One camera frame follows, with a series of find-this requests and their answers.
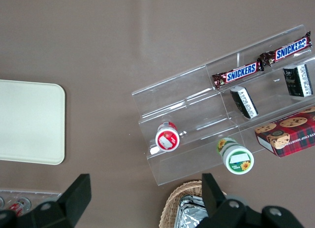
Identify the clear acrylic stepped shelf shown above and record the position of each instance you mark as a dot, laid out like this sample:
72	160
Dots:
270	107
192	109

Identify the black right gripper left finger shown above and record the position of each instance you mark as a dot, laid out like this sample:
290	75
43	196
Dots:
73	201

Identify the brown table cloth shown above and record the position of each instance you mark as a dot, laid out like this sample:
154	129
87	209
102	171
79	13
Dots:
98	41

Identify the red lidded yogurt cup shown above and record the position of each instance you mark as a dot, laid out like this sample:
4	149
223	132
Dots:
167	139

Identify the red cola bottle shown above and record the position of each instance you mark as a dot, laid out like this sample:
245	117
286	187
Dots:
21	205

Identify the red plaid cookie box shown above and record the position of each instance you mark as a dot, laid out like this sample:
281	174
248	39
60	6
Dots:
295	132

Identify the beige plastic tray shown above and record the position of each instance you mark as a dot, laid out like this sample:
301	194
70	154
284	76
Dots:
29	122

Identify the clear acrylic bottle rack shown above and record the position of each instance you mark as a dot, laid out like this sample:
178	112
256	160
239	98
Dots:
44	194

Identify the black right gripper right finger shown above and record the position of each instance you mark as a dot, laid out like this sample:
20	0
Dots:
221	208

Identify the small black white box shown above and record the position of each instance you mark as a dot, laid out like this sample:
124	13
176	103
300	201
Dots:
244	102
297	80

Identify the oval tan wicker basket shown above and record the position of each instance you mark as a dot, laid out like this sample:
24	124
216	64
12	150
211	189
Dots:
169	205

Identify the Snickers chocolate bar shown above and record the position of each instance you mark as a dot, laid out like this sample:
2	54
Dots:
240	74
288	49

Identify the stacked foil containers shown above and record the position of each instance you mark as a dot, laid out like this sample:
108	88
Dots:
189	213

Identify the green lidded yogurt cup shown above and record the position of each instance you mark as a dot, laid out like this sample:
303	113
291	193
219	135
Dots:
237	160

